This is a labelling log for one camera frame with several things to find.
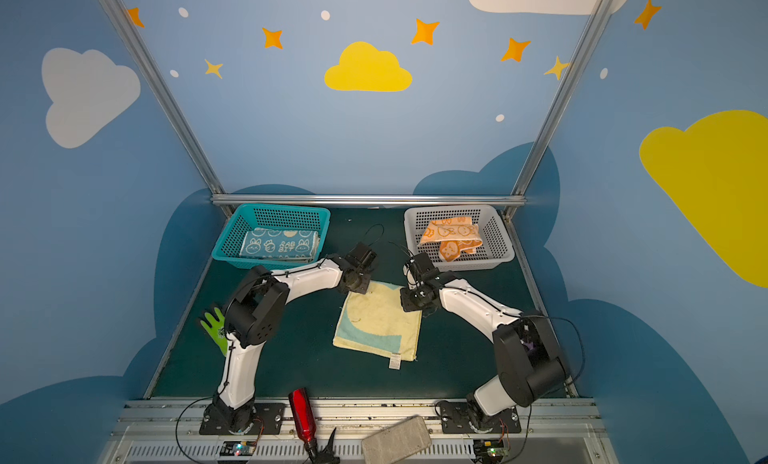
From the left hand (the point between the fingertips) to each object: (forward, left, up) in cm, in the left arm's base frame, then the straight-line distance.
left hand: (362, 283), depth 100 cm
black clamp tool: (-48, +6, +1) cm, 48 cm away
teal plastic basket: (+21, +46, +6) cm, 51 cm away
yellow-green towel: (-14, -5, 0) cm, 15 cm away
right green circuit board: (-46, -34, -1) cm, 57 cm away
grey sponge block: (-45, -11, +3) cm, 46 cm away
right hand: (-9, -15, +6) cm, 19 cm away
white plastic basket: (+13, -47, +4) cm, 49 cm away
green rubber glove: (-17, +42, +1) cm, 46 cm away
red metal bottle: (-39, +12, +3) cm, 41 cm away
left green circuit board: (-46, +27, 0) cm, 54 cm away
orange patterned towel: (+18, -33, +5) cm, 38 cm away
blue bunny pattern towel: (+15, +31, +2) cm, 34 cm away
